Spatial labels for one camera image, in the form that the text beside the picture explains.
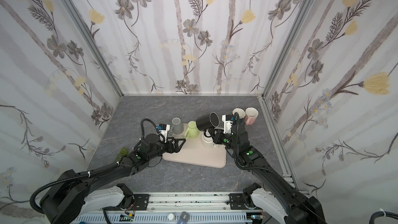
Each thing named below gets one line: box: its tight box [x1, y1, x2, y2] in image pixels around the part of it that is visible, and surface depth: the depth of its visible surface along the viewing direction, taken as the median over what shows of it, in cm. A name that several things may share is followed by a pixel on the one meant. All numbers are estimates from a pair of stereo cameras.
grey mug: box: [168, 117, 184, 135], surface depth 95 cm
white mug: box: [201, 133, 219, 148], surface depth 90 cm
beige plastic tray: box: [162, 122, 227, 168], surface depth 90 cm
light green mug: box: [183, 120, 199, 139], surface depth 94 cm
